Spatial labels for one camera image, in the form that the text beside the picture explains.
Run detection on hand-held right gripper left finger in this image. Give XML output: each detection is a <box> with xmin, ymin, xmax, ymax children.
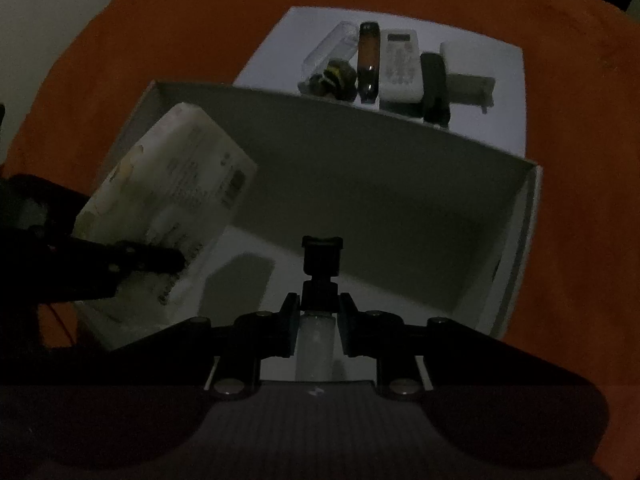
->
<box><xmin>102</xmin><ymin>292</ymin><xmax>302</xmax><ymax>402</ymax></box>

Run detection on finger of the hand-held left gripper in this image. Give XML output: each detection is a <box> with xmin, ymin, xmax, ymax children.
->
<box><xmin>74</xmin><ymin>236</ymin><xmax>185</xmax><ymax>276</ymax></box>

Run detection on white cardboard box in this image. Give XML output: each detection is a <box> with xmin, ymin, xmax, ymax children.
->
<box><xmin>75</xmin><ymin>79</ymin><xmax>544</xmax><ymax>386</ymax></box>

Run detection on black and yellow small object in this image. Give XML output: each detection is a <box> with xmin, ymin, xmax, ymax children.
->
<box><xmin>309</xmin><ymin>59</ymin><xmax>359</xmax><ymax>102</ymax></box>

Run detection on clear plastic tube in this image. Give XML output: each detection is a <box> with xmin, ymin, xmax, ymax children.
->
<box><xmin>299</xmin><ymin>21</ymin><xmax>361</xmax><ymax>96</ymax></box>

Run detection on white tissue pack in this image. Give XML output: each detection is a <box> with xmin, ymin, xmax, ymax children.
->
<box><xmin>75</xmin><ymin>101</ymin><xmax>259</xmax><ymax>349</ymax></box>

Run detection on white remote control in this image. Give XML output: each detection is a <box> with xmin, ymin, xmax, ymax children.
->
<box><xmin>378</xmin><ymin>28</ymin><xmax>426</xmax><ymax>112</ymax></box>

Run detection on white power adapter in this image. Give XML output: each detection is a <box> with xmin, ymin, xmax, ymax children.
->
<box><xmin>438</xmin><ymin>40</ymin><xmax>496</xmax><ymax>116</ymax></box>

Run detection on dark brown slim bottle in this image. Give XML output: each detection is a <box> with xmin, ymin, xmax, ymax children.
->
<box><xmin>356</xmin><ymin>21</ymin><xmax>384</xmax><ymax>106</ymax></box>

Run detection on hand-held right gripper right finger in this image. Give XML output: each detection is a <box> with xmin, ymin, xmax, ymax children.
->
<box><xmin>336</xmin><ymin>292</ymin><xmax>601</xmax><ymax>402</ymax></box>

